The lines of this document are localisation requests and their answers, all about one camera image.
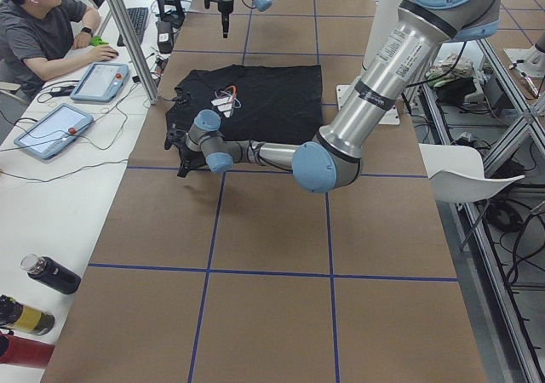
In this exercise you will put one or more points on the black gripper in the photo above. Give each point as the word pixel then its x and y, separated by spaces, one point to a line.
pixel 224 5
pixel 187 158

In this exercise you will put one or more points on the black graphic t-shirt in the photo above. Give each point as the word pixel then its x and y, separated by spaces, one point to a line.
pixel 273 104

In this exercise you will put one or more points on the black keyboard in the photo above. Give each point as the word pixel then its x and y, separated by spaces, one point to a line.
pixel 139 20

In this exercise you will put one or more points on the upper teach pendant tablet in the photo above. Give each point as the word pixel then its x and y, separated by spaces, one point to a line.
pixel 101 82

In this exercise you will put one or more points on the teach pendant tablet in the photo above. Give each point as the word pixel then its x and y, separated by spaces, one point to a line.
pixel 53 133
pixel 101 82

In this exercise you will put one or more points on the lower teach pendant tablet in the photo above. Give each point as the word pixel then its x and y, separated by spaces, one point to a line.
pixel 53 133

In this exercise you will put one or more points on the black water bottle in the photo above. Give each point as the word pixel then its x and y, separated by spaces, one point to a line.
pixel 50 273

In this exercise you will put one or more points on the seated person grey shirt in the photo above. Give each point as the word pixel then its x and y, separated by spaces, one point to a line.
pixel 36 35

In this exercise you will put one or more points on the yellow black bottle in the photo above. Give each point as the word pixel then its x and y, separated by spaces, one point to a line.
pixel 24 318

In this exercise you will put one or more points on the red bottle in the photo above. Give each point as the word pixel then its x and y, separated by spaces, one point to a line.
pixel 18 351

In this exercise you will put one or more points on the white plastic chair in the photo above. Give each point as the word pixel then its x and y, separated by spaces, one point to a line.
pixel 457 174

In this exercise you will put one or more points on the aluminium frame post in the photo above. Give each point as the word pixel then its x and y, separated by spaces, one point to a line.
pixel 132 44

